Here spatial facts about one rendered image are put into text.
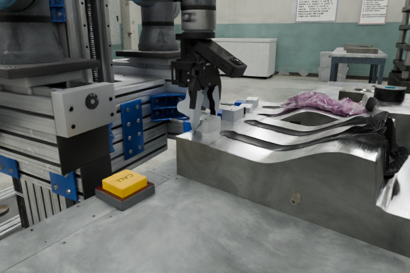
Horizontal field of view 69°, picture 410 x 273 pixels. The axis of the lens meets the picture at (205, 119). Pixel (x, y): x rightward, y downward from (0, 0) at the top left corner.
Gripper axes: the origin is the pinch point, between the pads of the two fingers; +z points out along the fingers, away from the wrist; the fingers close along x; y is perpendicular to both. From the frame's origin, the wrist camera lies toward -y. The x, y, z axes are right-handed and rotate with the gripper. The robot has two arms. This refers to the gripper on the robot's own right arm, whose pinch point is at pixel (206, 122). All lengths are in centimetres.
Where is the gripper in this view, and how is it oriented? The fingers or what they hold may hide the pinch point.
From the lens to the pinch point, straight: 69.0
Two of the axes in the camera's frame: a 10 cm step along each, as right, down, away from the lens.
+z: 0.0, 9.6, 2.8
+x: -5.9, 2.3, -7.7
